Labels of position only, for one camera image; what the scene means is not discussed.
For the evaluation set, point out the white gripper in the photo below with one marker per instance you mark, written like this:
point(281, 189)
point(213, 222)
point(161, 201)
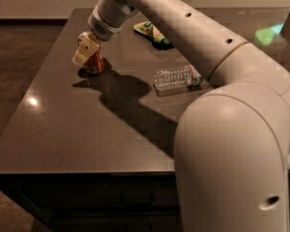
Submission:
point(103, 29)

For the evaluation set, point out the red coke can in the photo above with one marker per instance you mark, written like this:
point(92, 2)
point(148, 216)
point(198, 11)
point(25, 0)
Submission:
point(95, 63)

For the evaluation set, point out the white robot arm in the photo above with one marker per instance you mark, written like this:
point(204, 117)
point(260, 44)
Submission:
point(232, 145)

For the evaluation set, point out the green rice chip bag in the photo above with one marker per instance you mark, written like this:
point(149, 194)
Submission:
point(149, 30)

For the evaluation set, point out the clear plastic water bottle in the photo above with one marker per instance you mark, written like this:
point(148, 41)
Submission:
point(178, 80)

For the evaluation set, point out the dark cabinet drawers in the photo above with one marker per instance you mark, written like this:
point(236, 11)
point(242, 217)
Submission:
point(148, 202)

